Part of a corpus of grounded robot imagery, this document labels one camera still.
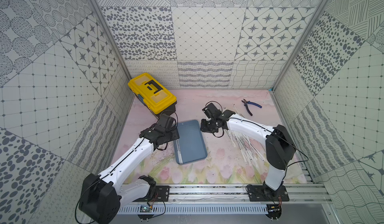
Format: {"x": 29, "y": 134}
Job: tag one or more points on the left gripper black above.
{"x": 167, "y": 121}

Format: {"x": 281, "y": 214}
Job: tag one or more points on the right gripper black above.
{"x": 204, "y": 128}

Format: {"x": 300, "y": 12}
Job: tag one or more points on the blue grey storage tray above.
{"x": 192, "y": 143}

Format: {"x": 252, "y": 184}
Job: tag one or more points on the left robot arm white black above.
{"x": 104, "y": 194}

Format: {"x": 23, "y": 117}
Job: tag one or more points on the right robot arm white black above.
{"x": 278, "y": 144}

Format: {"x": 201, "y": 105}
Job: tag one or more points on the pile of wrapped straws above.
{"x": 249, "y": 152}

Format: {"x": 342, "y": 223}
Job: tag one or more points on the yellow black toolbox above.
{"x": 153, "y": 95}

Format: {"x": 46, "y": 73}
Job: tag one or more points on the pink floral table mat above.
{"x": 224, "y": 163}

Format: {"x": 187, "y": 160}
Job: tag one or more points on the blue handled pliers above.
{"x": 246, "y": 105}

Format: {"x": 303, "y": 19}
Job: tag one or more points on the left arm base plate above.
{"x": 158, "y": 194}

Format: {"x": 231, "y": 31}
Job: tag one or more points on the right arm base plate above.
{"x": 265, "y": 194}

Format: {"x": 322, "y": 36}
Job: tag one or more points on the white slotted cable duct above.
{"x": 203, "y": 209}

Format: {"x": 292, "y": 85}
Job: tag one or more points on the aluminium rail frame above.
{"x": 236, "y": 194}

